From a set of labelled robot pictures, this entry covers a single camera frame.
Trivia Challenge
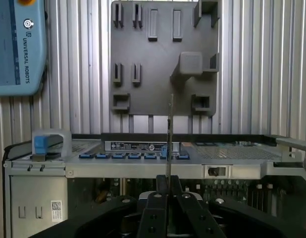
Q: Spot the green motherboard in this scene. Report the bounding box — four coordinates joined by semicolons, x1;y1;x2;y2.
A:
67;177;295;219

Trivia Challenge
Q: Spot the grey parts rack plate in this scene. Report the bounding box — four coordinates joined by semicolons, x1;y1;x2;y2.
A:
109;0;221;117

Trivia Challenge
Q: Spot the white QR code sticker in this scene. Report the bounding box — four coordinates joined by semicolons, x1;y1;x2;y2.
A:
51;200;63;223

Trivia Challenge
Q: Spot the grey handle with blue latch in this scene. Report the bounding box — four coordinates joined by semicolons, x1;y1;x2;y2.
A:
31;128;73;162

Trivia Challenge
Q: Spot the blue Universal Robots teach pendant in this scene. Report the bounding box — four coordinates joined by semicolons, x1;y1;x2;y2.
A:
0;0;49;97

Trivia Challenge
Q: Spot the black label sticker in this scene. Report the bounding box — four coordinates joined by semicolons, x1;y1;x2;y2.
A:
104;141;180;153

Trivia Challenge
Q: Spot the grey open PC case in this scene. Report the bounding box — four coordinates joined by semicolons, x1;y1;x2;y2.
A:
1;132;306;238

